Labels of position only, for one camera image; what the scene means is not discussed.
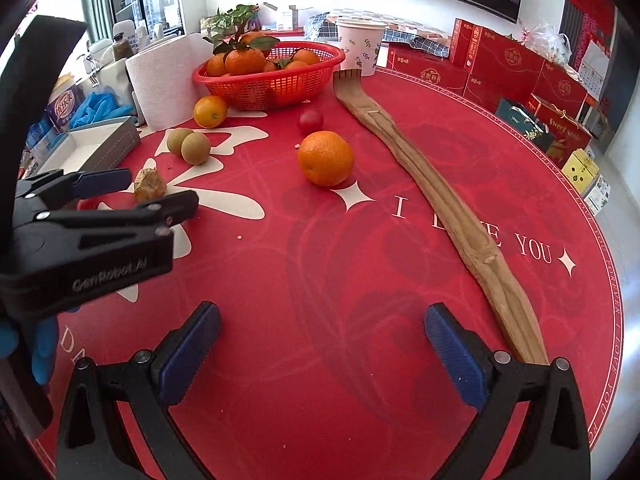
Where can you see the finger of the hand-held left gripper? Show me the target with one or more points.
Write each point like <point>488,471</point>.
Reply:
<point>102,181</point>
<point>175,206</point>

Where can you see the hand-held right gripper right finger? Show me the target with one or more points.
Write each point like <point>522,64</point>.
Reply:
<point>452,355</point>

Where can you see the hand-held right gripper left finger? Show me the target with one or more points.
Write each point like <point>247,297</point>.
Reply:
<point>187,355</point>

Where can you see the grey cardboard box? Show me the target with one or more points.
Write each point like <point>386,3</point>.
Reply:
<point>100,152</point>

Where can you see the brown round fruit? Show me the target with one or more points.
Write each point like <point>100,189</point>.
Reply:
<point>176,140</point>
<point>196,149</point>

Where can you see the large orange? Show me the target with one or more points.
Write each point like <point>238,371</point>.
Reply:
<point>326,159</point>

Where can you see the red cherry tomato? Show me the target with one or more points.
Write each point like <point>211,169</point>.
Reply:
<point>310,122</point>

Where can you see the person's left hand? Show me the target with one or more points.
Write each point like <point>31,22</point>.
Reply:
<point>40,345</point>

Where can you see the blue rubber gloves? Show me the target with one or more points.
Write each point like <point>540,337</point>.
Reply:
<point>102,109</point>

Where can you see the blue tissue pack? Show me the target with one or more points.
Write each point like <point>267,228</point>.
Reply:
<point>65,107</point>

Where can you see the yellowish smooth orange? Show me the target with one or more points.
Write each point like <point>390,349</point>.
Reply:
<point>210,111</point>

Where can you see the white storage bag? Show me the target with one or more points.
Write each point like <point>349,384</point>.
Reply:
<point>112,72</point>

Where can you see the white paper towel roll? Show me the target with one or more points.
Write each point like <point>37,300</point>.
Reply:
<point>165,85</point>

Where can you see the brown capped bottle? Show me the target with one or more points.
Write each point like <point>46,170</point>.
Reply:
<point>122,47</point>

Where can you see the red round table mat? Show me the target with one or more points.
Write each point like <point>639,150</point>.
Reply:
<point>320,260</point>

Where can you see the red plastic basket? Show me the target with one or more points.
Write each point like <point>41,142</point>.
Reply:
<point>280,87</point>

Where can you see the pile of leafy mandarins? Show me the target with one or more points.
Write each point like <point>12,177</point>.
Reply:
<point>245,60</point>

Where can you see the wooden back scratcher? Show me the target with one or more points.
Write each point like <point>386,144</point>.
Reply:
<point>435,190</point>

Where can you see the white printed carton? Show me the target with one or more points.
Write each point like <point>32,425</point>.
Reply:
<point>597,195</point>

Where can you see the small white cartons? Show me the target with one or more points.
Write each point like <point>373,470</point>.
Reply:
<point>287,17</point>

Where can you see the yellow carton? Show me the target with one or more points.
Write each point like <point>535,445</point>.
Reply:
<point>580,170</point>

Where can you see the green gift bag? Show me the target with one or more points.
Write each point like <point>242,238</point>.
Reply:
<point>520,127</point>

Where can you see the leaf print paper cup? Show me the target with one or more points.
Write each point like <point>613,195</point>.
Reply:
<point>360,50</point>

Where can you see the blue checkered cloth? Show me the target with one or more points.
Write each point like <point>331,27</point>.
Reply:
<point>415,35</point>

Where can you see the stack of red gift boxes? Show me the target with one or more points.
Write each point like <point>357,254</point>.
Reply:
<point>505,65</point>

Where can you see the white desk calendar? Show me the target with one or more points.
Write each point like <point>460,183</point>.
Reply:
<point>597,70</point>

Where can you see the clear plastic bag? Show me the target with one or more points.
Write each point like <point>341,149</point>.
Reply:
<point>547,42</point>

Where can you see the red wall hanging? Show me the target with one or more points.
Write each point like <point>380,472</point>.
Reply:
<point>590,5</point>

